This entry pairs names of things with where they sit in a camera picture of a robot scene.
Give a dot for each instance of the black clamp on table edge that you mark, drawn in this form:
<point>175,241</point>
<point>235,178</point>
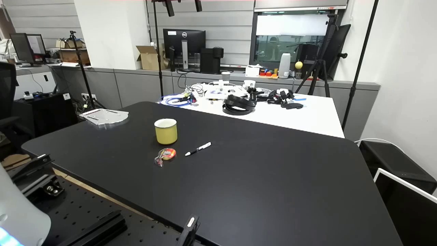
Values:
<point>188,233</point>

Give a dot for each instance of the black light stand pole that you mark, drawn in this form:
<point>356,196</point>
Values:
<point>362,54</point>

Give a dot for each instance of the black headphones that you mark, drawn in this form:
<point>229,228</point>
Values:
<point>238,105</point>

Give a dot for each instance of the black office chair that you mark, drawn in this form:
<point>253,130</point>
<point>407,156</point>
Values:
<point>7,92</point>

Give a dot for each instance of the white electronics pile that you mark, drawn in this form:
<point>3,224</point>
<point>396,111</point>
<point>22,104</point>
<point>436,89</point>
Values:
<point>217,90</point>

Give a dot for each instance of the black and white pen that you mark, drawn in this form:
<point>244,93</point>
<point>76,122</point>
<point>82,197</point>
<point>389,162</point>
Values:
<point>199,148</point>

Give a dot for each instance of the orange candy wrapper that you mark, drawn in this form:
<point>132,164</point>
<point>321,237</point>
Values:
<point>164,155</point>

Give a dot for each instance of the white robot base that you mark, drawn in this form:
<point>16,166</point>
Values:
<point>20,222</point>

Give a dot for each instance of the black controller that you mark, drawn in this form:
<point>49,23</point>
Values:
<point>284,97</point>

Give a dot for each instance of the yellow cup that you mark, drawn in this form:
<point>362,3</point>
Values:
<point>165,131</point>

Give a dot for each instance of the left desk monitor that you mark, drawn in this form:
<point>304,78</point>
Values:
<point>29,48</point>

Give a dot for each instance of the black metal bracket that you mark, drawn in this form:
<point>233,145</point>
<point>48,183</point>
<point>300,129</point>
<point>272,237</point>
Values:
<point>37,177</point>

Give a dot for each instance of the white cylinder speaker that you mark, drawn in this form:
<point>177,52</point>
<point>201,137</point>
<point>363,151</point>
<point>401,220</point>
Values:
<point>284,66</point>

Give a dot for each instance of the cardboard box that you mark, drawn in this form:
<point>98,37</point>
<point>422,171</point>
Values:
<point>147,58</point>

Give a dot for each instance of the black box with white edge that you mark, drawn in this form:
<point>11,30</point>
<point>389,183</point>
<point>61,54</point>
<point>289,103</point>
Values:
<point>412,209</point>

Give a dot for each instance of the black tripod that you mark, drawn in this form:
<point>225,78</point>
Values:
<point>90,100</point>
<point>328,55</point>

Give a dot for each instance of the black tripod right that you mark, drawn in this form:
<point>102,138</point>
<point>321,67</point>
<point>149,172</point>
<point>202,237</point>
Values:
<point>328,55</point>

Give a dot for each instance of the yellow ball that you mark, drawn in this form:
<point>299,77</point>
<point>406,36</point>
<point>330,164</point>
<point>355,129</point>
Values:
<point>298,64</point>

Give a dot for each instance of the black tripod left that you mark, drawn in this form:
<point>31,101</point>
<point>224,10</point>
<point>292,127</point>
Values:
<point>90,100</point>

